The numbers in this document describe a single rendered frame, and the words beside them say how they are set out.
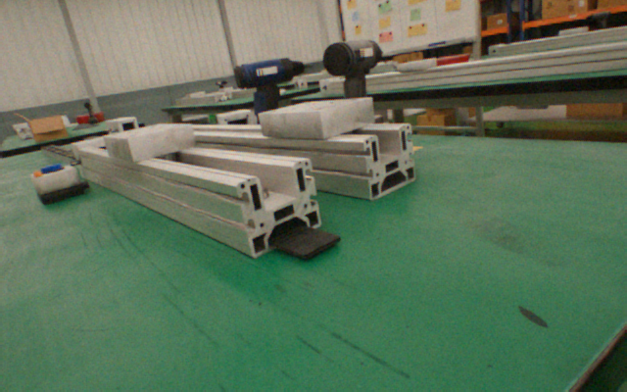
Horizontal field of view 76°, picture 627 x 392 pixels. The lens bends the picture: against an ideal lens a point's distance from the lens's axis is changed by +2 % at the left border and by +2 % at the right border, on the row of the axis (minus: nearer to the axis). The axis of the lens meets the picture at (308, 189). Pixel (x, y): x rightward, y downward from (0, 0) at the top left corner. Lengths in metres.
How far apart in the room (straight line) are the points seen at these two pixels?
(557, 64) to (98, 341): 1.74
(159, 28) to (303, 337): 12.63
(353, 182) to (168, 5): 12.61
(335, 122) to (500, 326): 0.37
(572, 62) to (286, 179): 1.50
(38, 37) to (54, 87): 1.19
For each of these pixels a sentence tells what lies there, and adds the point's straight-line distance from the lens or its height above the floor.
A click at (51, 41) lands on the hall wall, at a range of 12.34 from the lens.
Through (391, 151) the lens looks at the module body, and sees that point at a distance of 0.59.
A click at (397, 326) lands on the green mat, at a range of 0.30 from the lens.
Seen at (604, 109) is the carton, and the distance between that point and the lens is 3.95.
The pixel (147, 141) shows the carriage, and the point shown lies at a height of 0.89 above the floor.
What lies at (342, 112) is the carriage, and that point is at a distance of 0.59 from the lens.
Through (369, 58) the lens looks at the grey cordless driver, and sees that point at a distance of 0.81.
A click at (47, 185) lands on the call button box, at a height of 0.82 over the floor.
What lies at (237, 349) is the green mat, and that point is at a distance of 0.31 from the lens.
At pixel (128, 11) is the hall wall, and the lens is 12.78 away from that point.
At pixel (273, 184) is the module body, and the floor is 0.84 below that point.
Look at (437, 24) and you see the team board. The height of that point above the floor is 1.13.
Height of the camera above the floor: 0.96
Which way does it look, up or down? 17 degrees down
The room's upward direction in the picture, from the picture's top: 10 degrees counter-clockwise
